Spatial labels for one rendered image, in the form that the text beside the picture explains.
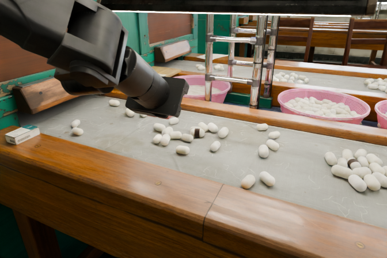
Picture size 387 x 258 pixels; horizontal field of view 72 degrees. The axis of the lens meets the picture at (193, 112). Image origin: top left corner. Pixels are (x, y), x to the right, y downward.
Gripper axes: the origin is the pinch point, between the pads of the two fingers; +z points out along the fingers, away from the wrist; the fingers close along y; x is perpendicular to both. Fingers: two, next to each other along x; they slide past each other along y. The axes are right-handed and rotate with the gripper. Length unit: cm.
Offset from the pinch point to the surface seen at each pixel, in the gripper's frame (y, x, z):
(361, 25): -57, -167, 208
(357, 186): -34.2, 5.7, 11.5
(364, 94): -41, -30, 54
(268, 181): -19.2, 8.7, 7.0
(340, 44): -44, -165, 239
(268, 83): -8, -29, 49
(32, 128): 34.7, 10.4, -1.6
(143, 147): 10.8, 7.8, 9.5
